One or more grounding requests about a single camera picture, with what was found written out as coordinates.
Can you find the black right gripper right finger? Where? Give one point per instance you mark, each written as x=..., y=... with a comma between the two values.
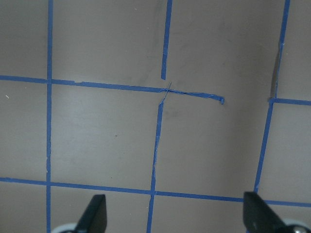
x=258, y=217

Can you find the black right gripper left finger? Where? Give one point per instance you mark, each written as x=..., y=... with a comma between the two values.
x=94, y=218

